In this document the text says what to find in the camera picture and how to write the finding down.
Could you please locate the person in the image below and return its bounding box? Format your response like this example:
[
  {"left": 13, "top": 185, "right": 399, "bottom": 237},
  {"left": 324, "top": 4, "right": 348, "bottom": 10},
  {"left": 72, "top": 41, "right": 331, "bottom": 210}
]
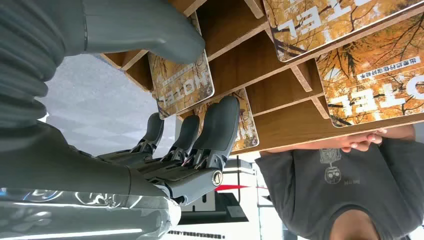
[{"left": 255, "top": 125, "right": 424, "bottom": 240}]

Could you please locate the wooden card holder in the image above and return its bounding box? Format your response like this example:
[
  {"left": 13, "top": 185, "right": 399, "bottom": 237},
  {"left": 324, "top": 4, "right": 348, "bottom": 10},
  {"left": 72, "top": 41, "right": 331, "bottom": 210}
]
[{"left": 99, "top": 0, "right": 424, "bottom": 157}]

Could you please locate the red barrier belt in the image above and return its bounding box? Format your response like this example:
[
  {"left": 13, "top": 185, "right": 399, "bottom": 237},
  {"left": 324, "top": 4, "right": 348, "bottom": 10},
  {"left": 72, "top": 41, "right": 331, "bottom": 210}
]
[{"left": 214, "top": 184, "right": 268, "bottom": 193}]

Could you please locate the black floor stand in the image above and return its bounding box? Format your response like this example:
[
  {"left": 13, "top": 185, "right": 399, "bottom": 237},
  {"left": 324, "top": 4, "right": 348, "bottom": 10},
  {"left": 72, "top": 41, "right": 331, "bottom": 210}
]
[{"left": 178, "top": 155, "right": 258, "bottom": 226}]

